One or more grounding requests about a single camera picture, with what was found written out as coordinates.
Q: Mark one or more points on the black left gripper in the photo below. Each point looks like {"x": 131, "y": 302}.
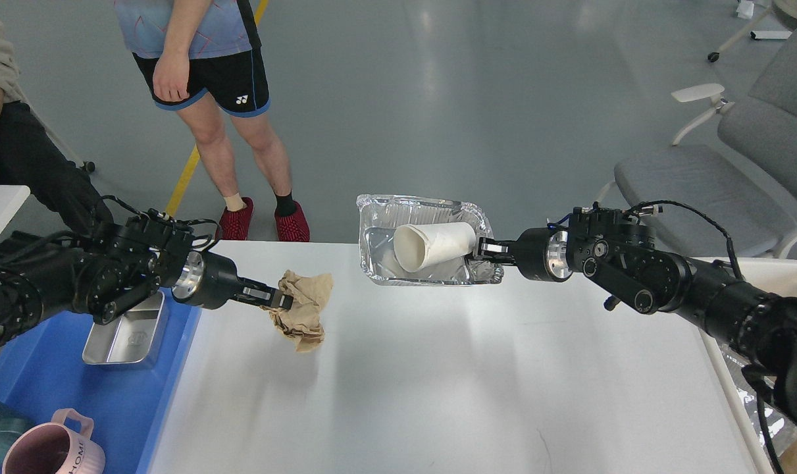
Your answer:
{"x": 209, "y": 280}

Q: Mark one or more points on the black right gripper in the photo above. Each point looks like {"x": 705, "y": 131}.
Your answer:
{"x": 539, "y": 253}

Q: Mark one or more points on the brown paper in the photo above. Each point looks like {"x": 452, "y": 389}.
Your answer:
{"x": 302, "y": 322}

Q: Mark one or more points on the cream paper cup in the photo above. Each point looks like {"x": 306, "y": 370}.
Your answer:
{"x": 418, "y": 246}

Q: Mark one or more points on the aluminium foil tray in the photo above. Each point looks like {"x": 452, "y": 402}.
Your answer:
{"x": 381, "y": 214}

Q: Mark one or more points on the square stainless steel tray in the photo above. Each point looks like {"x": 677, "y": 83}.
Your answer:
{"x": 131, "y": 341}

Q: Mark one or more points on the pink plastic mug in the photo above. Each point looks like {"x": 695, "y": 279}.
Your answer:
{"x": 63, "y": 445}

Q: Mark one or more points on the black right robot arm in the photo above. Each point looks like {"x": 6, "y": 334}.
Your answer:
{"x": 613, "y": 249}

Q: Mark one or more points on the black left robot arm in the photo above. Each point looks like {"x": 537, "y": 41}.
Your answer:
{"x": 108, "y": 272}

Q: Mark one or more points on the blue plastic bin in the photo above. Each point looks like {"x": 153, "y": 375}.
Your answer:
{"x": 42, "y": 371}

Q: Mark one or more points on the standing person in shorts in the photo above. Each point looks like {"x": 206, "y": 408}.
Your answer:
{"x": 203, "y": 60}

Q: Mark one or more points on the grey office chair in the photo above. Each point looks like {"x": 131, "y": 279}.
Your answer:
{"x": 762, "y": 127}

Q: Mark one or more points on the seated person at left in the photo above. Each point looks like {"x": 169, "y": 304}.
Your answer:
{"x": 28, "y": 156}

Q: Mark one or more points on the cream waste bin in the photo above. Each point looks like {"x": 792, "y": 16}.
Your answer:
{"x": 772, "y": 276}

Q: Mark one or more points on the white chair base far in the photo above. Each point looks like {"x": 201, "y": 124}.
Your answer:
{"x": 750, "y": 31}

